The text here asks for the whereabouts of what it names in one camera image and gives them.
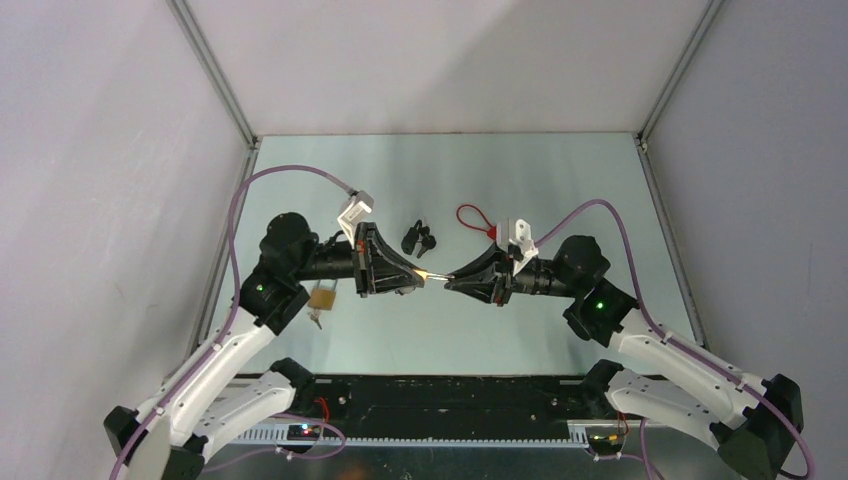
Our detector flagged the black-headed keys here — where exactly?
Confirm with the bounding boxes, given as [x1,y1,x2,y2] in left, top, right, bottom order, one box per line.
[415,226,437,259]

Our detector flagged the aluminium frame post right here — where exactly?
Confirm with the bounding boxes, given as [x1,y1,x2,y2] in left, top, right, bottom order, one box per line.
[636,0,727,145]

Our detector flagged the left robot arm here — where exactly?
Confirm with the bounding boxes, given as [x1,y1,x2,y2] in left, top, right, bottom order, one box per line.
[104,212,427,479]

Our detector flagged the large brass padlock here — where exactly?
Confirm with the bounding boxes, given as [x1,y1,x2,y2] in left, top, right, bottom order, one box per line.
[308,279,338,311]

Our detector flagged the aluminium frame post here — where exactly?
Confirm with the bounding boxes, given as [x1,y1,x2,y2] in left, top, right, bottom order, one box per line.
[166,0,258,149]
[636,0,727,145]

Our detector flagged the large padlock keys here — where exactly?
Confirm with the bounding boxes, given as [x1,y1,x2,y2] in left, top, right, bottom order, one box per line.
[309,309,323,330]

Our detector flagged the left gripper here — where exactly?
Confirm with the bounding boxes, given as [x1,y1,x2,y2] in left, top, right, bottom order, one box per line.
[292,222,424,298]

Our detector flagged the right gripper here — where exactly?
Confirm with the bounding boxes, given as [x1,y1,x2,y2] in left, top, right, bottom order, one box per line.
[444,241,580,308]

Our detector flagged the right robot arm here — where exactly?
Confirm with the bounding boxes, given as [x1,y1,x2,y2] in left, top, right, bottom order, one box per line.
[445,235,803,479]

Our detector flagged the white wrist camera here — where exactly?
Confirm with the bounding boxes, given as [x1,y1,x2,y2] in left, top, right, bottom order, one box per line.
[495,218,539,276]
[337,190,374,244]

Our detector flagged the red cable lock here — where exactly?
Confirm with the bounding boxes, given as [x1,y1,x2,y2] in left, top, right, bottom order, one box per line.
[455,203,497,241]

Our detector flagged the aluminium frame post left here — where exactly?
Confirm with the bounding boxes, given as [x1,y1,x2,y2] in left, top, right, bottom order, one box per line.
[166,0,258,149]

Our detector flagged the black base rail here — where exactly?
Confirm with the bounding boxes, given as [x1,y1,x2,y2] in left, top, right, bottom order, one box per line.
[288,374,619,443]

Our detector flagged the black Kaijing padlock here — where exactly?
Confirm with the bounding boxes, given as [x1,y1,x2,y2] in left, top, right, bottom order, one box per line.
[401,220,424,255]

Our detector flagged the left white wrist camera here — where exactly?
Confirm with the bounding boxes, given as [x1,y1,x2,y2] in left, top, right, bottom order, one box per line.
[337,190,374,244]

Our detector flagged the small brass padlock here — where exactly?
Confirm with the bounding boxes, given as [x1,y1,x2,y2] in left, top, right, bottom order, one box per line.
[414,269,454,282]

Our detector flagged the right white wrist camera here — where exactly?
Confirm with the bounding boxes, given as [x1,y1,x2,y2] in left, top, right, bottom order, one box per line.
[495,218,539,276]

